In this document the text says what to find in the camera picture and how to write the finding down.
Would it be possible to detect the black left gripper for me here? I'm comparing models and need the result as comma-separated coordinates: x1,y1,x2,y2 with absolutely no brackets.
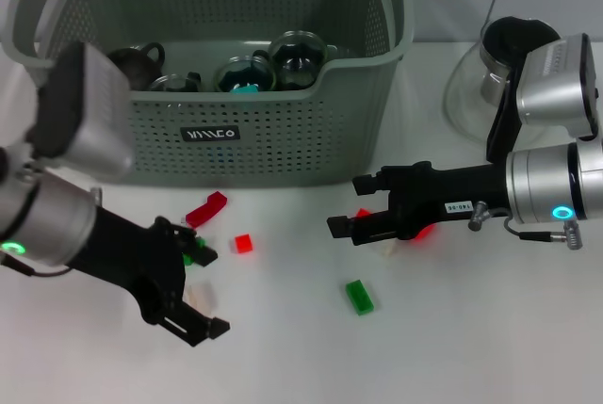
70,207,231,347

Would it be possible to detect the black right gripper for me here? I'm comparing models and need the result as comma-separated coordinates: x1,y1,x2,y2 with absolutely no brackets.
326,160,513,247

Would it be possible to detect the small white brick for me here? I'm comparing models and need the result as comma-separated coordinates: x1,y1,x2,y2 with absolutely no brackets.
185,283,219,312

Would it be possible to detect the translucent green stepped brick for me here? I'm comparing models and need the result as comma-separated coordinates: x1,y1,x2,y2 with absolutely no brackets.
182,235,208,267

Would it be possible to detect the dark red curved brick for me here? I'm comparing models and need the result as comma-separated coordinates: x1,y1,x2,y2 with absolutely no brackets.
186,190,229,229

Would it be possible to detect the glass teacup black sleeve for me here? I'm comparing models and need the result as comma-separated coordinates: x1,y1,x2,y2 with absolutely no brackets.
214,55,277,93
252,30,331,90
149,71,209,93

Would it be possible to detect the grey perforated storage basket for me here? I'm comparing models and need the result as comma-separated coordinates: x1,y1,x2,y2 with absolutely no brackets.
2,0,416,188

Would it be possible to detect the green rectangular brick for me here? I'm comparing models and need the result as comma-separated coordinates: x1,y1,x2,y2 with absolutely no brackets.
345,279,377,316

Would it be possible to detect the dark brown clay teapot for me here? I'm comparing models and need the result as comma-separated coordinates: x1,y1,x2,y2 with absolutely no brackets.
106,40,167,93

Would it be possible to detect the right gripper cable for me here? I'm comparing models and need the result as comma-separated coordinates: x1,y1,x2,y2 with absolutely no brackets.
468,200,584,250

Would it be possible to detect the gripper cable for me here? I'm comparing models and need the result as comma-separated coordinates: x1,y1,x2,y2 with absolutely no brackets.
0,252,72,279
468,200,584,250

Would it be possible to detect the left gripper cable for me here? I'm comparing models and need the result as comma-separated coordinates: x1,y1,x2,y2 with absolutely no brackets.
0,252,72,279

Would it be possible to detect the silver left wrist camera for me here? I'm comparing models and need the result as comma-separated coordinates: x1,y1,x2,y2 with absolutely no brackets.
31,40,137,185

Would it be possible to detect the glass pitcher black handle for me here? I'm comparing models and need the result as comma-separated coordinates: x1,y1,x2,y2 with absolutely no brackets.
444,15,569,160

